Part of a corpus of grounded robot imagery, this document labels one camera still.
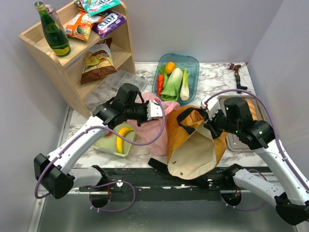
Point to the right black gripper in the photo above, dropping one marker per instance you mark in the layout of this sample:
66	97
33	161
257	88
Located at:
211	123

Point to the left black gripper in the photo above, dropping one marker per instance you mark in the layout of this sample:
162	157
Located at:
145	120

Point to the pink plastic grocery bag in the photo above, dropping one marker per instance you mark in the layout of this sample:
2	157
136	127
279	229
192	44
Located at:
149	130

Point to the yellow banana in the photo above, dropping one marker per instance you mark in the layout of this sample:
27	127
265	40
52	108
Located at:
119	141

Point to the napa cabbage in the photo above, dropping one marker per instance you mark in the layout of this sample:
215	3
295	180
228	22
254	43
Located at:
171	90

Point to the orange tote bag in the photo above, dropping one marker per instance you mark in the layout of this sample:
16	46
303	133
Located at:
191	151

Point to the orange carrot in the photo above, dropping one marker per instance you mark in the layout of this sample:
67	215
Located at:
160	84

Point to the green celery stalk bunch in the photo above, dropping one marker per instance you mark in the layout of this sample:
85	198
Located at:
184	93

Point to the orange tangerine fruit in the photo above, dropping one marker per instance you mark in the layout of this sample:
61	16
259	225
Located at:
169	68

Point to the orange snack packet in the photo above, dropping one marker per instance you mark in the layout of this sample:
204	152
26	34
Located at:
81	25

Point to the colourful snack packet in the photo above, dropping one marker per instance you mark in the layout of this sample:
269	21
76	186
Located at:
94	7

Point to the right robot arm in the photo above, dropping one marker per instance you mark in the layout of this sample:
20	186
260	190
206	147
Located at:
291	197

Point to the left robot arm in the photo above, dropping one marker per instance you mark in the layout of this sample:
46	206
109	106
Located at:
54	171

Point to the silver metal tray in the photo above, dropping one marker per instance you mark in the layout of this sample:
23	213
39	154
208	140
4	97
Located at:
233	142

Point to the long baguette bread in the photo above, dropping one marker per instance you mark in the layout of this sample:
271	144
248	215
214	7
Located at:
252	108

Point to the light green plastic basket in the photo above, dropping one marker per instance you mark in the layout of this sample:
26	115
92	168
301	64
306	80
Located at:
108	143

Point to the clear plastic compartment box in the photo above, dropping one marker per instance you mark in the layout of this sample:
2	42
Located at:
121	77

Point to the black clamp tool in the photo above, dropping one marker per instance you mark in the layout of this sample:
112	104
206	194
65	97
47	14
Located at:
238	83

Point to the small brown silver tool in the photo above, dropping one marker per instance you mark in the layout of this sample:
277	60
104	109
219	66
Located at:
234	67

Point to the teal transparent plastic container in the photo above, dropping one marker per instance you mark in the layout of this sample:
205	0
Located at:
182	62

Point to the brown potato chips bag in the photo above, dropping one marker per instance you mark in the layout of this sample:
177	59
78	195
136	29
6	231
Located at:
98	62

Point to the wooden shelf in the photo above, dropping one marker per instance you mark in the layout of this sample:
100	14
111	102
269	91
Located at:
65	72

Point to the purple Fox's candy bag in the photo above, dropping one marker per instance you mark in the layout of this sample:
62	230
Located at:
111	21

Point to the green glass bottle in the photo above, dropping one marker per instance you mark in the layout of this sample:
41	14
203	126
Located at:
53	32

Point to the red silver soda can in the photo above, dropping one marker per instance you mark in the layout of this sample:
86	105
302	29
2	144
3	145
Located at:
52	12

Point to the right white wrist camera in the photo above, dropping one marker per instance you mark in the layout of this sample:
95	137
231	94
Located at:
211	105

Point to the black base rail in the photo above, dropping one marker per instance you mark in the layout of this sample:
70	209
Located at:
151	185

